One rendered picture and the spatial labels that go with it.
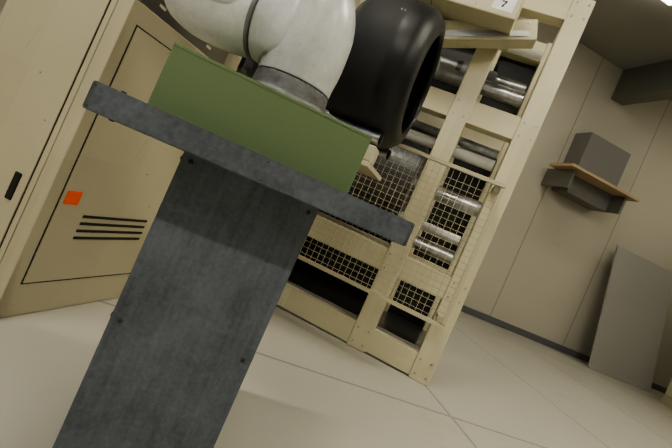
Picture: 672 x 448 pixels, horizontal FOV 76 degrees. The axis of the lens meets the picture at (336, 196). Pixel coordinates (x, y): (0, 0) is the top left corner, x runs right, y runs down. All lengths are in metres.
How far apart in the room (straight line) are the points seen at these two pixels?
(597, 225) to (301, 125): 6.10
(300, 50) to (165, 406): 0.67
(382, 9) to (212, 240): 1.12
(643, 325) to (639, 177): 1.93
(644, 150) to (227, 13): 6.53
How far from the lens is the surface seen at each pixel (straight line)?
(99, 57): 1.31
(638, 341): 7.00
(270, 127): 0.70
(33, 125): 1.38
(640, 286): 6.98
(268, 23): 0.87
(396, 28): 1.58
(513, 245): 5.88
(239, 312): 0.80
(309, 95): 0.83
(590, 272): 6.70
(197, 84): 0.70
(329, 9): 0.86
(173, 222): 0.77
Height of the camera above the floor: 0.63
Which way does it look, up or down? level
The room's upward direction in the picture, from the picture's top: 24 degrees clockwise
